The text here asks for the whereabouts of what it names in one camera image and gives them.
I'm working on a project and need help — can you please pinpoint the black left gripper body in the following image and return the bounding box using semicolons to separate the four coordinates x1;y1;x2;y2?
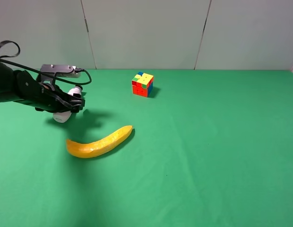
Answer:
14;70;64;111

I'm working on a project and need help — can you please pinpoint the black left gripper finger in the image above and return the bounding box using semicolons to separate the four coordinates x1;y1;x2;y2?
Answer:
48;105;84;113
62;91;85;105

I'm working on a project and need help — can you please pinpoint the white bottle with black brush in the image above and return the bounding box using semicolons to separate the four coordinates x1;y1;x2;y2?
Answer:
52;85;83;123

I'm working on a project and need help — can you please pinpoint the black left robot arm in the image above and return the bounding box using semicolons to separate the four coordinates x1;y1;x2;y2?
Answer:
0;59;92;113

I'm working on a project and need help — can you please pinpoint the yellow banana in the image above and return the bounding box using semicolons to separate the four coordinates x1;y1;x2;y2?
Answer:
66;125;133;158

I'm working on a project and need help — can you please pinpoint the multicoloured puzzle cube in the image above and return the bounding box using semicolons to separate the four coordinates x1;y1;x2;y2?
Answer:
131;72;154;97

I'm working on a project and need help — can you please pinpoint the black left camera cable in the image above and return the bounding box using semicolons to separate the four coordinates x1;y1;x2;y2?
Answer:
0;58;93;86

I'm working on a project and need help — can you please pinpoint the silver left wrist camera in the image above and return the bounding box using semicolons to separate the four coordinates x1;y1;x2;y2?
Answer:
40;64;81;78

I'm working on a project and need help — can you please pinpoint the black left arm strap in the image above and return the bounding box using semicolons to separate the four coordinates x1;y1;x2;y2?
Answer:
0;40;21;59

